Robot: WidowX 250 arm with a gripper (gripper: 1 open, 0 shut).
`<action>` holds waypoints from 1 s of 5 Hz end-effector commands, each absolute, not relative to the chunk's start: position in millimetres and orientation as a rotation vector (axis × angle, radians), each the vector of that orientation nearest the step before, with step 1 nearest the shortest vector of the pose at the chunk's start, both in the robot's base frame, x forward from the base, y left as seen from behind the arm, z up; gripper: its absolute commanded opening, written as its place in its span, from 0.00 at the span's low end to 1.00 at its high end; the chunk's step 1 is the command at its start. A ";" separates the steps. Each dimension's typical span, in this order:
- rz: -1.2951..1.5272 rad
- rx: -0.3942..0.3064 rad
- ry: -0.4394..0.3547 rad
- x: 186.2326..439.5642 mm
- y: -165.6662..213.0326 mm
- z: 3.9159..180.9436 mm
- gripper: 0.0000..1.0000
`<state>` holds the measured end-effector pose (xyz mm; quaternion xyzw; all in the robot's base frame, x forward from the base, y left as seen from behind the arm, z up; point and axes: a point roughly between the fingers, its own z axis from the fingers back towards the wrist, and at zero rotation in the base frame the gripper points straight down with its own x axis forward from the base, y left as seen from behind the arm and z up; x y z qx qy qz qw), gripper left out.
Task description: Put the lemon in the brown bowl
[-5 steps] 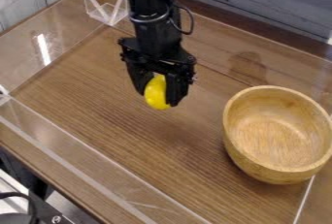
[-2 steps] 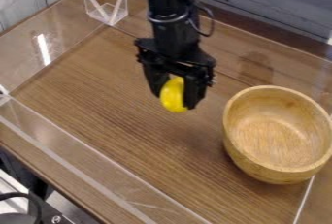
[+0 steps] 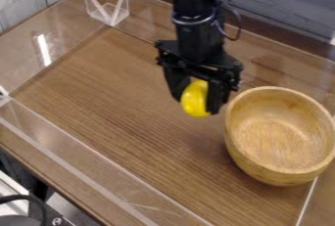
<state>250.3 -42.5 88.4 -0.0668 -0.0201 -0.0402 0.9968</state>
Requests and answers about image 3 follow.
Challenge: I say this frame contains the clear acrylic enclosure wall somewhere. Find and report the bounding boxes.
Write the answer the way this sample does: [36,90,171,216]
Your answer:
[0,0,335,226]

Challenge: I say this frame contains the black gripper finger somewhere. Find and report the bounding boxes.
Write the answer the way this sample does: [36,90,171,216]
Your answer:
[163,68,191,102]
[206,79,230,114]

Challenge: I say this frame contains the black cable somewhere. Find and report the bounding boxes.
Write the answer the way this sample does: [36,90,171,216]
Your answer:
[0,194,47,226]

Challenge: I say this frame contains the black metal table frame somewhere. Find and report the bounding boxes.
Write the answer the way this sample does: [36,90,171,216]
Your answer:
[0,150,101,226]

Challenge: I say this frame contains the brown wooden bowl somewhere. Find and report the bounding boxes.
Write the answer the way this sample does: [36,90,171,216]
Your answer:
[223,86,335,187]

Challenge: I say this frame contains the yellow lemon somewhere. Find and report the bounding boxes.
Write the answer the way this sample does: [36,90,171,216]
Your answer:
[181,79,209,117]

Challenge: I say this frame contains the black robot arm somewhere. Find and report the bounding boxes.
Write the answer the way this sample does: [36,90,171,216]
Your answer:
[154,0,244,117]

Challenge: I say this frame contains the clear acrylic corner bracket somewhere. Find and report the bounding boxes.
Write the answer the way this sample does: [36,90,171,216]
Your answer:
[84,0,130,26]

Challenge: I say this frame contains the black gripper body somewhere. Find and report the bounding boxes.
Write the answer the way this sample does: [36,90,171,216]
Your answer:
[152,9,245,91]

